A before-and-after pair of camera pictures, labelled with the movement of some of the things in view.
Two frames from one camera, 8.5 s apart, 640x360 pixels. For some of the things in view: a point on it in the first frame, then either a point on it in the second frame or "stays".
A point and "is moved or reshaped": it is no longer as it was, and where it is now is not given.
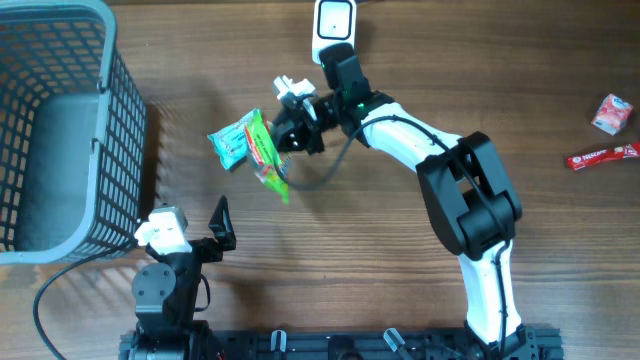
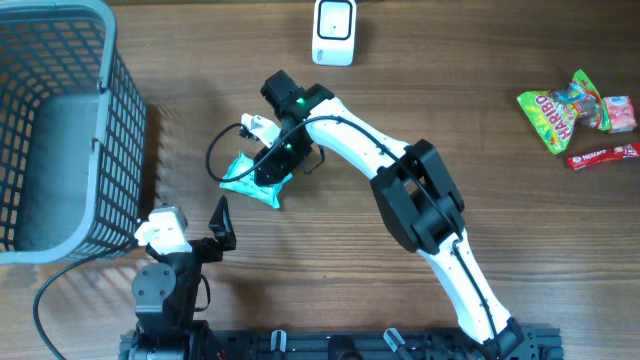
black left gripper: x=220 y=225 stays
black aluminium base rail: x=376 y=345 stays
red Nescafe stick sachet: x=589 y=158 stays
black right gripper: x=299 y=126 → x=274 y=167
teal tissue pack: x=231 y=142 → x=241 y=166
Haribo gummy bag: x=264 y=153 is moved or reshaped
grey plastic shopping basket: x=73 y=134 stays
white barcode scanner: x=334 y=21 stays
